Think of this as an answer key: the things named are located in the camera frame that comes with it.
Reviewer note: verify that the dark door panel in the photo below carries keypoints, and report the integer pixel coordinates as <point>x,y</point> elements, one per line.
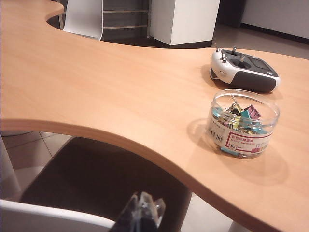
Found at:
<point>229,12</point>

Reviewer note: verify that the black office chair seat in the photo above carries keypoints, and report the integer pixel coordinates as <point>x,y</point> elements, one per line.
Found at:
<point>84,174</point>

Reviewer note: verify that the pink binder clip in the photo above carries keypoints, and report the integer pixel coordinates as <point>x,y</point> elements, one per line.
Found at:
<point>253,111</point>

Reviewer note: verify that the white moulded chair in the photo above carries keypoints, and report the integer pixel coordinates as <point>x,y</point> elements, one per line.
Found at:
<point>82,17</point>

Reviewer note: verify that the clear round plastic clip box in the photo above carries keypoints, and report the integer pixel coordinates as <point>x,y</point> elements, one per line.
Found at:
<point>241,140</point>

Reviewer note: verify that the dark shelf with metal rails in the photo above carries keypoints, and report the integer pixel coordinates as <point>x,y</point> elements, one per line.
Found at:
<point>125,21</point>

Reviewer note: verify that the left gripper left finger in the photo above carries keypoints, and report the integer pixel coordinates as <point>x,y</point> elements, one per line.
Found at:
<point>128,217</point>

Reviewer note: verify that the white grey RC transmitter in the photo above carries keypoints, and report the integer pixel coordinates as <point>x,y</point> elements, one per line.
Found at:
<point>243,72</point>

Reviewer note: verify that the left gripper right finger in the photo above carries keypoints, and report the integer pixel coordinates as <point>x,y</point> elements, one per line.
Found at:
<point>150,212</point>

